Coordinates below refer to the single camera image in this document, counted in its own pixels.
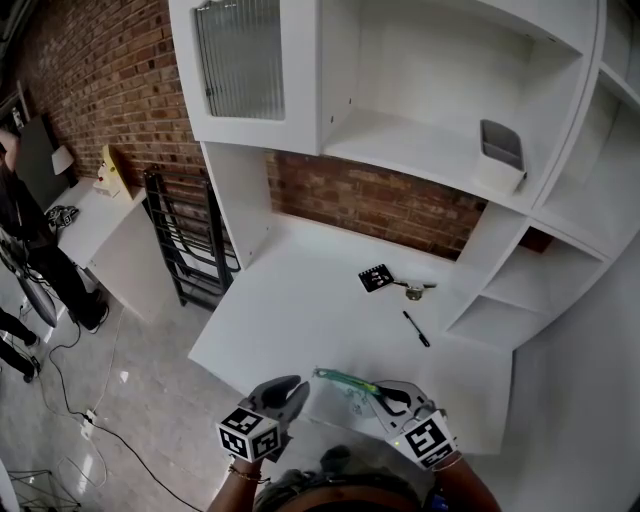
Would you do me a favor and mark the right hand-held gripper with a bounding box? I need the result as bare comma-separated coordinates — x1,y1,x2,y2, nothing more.
373,380,458,471

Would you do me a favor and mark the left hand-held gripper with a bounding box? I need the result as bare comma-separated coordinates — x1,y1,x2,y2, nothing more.
216,374,312,463

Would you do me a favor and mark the person's right forearm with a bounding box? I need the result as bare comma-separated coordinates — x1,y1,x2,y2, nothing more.
432,452,501,512

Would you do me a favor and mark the person's left forearm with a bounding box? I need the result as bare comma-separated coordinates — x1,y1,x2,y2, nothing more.
207,457,266,512

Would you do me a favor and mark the black pen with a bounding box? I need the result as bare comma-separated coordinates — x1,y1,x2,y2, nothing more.
402,310,431,348

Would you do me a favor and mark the white desk with hutch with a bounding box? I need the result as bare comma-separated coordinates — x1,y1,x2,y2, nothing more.
168,0,640,456

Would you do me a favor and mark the metal key bunch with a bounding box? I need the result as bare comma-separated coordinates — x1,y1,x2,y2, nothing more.
392,279,438,301

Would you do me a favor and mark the black metal folding rack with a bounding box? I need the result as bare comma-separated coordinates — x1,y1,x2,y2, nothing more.
143,167,242,307

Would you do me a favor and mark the white and grey pen holder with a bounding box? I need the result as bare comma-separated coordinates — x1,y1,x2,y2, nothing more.
473,118,528,195

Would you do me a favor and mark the small white table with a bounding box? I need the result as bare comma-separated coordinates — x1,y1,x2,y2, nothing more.
49,177,176,324

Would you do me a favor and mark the grey oval board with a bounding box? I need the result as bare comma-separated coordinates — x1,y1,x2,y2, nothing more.
9,264,59,329

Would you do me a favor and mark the yellow cardboard box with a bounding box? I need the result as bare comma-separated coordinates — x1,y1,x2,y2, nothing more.
93,144,134,201

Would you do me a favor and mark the black and white patterned device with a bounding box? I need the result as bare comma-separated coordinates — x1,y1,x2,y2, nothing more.
45,205,80,232

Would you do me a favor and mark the white table lamp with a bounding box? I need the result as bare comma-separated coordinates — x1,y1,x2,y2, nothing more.
51,144,77,189

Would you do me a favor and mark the black monitor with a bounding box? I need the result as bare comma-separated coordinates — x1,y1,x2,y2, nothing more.
17,113,71,199

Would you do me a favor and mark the black floor cable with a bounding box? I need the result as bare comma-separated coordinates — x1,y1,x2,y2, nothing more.
29,309,204,512

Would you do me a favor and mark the black wire stand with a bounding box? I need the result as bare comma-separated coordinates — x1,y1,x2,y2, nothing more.
7,468,81,512

